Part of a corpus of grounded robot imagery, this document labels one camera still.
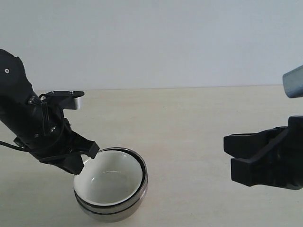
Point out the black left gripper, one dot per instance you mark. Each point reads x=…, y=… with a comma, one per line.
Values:
x=50, y=139

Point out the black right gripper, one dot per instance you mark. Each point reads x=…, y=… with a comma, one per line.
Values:
x=256, y=163

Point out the white floral ceramic bowl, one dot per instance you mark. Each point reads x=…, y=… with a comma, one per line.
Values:
x=108, y=179

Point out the smooth stainless steel bowl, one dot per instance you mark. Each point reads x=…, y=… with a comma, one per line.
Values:
x=115, y=213

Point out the ribbed stainless steel bowl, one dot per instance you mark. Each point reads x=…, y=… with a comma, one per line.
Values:
x=143, y=165

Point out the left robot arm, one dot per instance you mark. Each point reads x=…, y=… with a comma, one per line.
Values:
x=15, y=89

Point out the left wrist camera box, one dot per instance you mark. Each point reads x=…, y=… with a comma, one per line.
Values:
x=70, y=100

